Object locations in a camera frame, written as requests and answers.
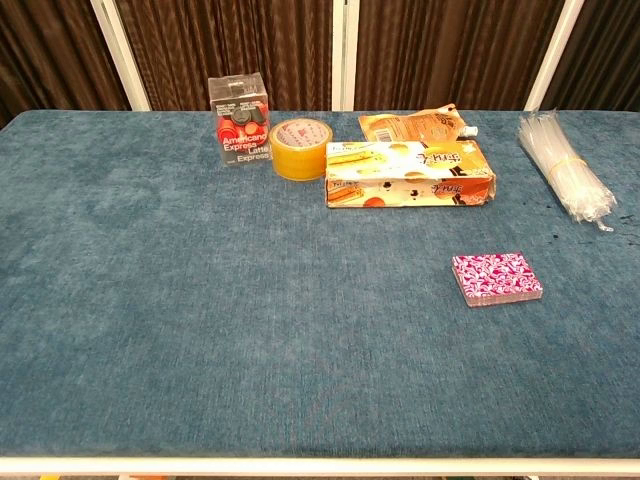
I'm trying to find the pink patterned card deck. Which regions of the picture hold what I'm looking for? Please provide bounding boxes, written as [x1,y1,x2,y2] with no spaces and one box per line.
[451,251,544,309]

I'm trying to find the yellow packing tape roll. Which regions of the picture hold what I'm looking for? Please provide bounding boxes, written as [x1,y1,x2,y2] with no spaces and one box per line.
[268,119,334,182]

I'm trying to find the orange snack carton box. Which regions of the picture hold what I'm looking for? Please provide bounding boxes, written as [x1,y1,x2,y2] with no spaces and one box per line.
[324,140,498,209]

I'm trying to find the clear coffee capsule box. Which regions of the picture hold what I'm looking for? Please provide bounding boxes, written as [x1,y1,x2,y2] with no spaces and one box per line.
[207,73,274,169]

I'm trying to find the blue fabric table cloth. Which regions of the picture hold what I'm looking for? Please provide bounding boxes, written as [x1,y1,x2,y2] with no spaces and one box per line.
[0,109,640,459]

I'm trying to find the orange spout pouch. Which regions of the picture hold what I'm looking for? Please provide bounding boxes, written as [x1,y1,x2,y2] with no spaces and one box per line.
[358,103,480,144]

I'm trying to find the brown pleated curtain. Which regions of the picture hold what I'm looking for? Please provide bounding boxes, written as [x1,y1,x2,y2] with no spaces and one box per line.
[0,0,640,129]

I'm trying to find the clear plastic straw bundle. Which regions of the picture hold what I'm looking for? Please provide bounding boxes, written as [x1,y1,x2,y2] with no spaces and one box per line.
[517,108,619,234]

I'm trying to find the yellow rubber band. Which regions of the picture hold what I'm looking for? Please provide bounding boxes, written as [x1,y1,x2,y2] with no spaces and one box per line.
[542,156,589,176]

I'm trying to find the white upright frame post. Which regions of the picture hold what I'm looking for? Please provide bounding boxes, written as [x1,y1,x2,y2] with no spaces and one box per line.
[331,0,360,112]

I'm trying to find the white table edge rail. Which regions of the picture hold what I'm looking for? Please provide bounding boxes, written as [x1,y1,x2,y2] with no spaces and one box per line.
[0,455,640,478]

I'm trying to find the white slanted frame post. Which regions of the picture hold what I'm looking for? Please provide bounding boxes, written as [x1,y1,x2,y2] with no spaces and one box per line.
[89,0,152,112]
[523,0,586,112]

